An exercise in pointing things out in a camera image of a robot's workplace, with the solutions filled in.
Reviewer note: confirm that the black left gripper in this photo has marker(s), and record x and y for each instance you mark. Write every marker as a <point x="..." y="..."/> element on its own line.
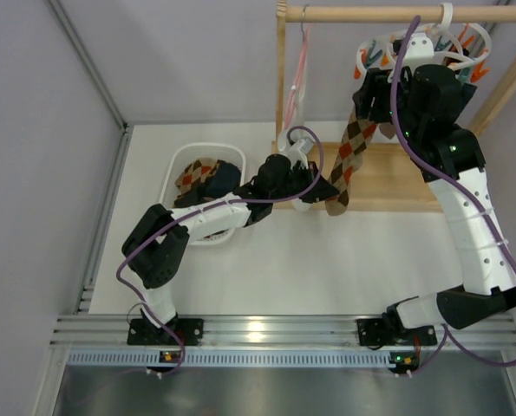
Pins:
<point x="301" y="178"/>

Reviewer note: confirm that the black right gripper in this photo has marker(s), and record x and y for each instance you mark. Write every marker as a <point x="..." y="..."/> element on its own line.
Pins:
<point x="371" y="100"/>

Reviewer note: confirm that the beige orange argyle sock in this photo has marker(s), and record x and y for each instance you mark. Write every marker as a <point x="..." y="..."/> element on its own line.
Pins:
<point x="195" y="174"/>
<point x="355" y="140"/>

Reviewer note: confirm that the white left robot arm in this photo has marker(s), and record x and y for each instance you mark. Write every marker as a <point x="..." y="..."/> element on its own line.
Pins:
<point x="155" y="247"/>

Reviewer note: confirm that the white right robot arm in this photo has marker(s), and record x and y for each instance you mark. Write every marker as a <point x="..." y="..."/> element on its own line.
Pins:
<point x="424" y="107"/>

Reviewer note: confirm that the white sock clip hanger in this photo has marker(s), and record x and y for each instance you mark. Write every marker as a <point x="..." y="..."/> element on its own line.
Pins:
<point x="465" y="53"/>

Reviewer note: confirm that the wooden clothes rack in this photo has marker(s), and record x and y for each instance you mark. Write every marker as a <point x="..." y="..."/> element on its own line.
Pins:
<point x="387" y="182"/>

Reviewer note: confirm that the white hanging cloth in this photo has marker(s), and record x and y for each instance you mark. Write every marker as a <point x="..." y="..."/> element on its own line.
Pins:
<point x="302" y="176"/>

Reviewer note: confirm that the dark navy ribbed sock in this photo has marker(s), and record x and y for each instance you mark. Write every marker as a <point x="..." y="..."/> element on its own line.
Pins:
<point x="224" y="178"/>

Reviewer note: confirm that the white perforated plastic basket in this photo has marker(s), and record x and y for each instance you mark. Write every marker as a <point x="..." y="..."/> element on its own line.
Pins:
<point x="189" y="153"/>

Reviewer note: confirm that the brown yellow argyle sock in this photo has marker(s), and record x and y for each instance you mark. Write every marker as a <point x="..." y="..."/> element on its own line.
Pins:
<point x="195" y="197"/>

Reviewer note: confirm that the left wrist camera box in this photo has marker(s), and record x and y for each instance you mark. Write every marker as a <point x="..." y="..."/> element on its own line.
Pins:
<point x="295" y="144"/>

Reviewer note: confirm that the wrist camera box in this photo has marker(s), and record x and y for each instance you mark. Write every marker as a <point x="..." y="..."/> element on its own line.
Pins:
<point x="420" y="48"/>
<point x="295" y="144"/>

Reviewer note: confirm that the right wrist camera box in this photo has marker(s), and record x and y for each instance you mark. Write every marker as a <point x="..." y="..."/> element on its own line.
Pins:
<point x="420" y="48"/>

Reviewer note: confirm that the pink wire hanger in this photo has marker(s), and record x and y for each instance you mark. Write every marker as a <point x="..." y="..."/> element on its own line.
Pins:
<point x="294" y="108"/>

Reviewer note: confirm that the grey slotted cable duct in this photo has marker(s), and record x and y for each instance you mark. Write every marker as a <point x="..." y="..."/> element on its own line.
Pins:
<point x="237" y="358"/>

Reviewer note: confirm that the aluminium mounting rail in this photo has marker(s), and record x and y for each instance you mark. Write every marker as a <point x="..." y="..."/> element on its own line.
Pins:
<point x="330" y="331"/>

